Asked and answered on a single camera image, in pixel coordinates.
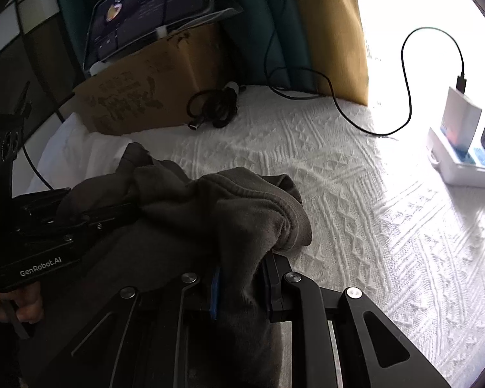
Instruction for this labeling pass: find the coiled black cable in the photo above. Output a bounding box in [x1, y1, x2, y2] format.
[186, 83, 241, 130]

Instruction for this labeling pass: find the black white-charger cable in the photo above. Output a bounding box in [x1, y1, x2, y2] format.
[264, 27, 467, 136]

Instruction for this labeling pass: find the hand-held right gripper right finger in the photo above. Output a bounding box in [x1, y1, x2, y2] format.
[261, 253, 453, 388]

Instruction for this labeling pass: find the dark grey t-shirt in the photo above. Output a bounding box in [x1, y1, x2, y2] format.
[18, 142, 313, 388]

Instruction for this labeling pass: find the plain white cloth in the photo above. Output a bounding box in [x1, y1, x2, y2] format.
[24, 112, 134, 195]

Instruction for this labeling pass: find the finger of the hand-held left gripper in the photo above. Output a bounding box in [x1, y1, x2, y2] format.
[65, 204, 140, 233]

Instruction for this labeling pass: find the yellow curtain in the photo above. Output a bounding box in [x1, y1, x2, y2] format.
[291, 0, 370, 106]

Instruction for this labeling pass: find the cardboard box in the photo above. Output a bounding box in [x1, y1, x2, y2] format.
[73, 22, 237, 136]

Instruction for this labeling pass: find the teal curtain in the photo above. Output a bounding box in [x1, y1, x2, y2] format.
[50, 0, 320, 93]

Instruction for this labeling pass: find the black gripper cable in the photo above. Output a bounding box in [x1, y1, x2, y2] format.
[21, 99, 65, 191]

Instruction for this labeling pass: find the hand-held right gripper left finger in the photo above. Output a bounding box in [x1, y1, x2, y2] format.
[36, 266, 223, 388]

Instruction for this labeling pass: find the person's left hand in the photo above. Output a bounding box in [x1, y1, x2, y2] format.
[0, 281, 44, 324]

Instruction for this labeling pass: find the white power strip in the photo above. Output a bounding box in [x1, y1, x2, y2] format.
[426, 127, 485, 189]

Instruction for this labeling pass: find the white charger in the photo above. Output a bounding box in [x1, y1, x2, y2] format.
[440, 86, 482, 152]

